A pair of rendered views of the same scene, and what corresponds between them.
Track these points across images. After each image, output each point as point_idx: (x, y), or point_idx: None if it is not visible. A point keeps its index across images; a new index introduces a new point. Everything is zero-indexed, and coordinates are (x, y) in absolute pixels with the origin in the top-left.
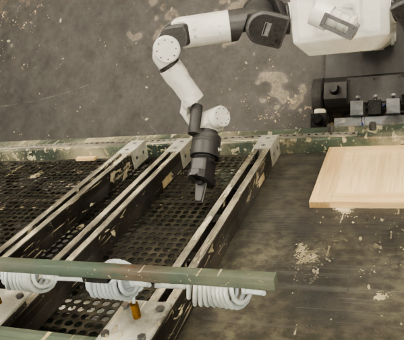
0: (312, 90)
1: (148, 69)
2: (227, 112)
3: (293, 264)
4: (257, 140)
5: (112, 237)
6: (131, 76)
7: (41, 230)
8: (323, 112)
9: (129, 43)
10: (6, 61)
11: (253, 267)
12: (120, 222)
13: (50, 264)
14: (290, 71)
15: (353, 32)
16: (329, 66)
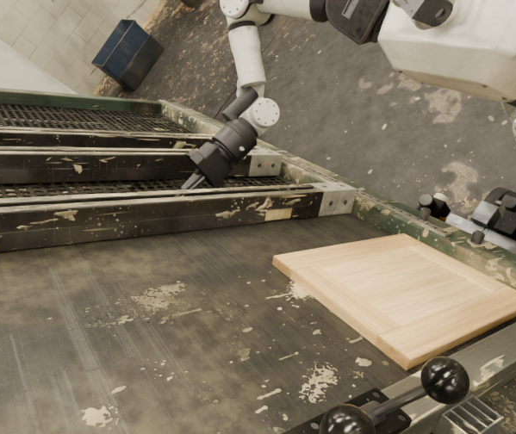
0: (487, 197)
1: (357, 117)
2: (277, 112)
3: (126, 295)
4: None
5: (74, 171)
6: (339, 117)
7: (40, 134)
8: (441, 200)
9: (356, 89)
10: (266, 71)
11: (95, 268)
12: (96, 165)
13: None
14: (485, 172)
15: (421, 3)
16: None
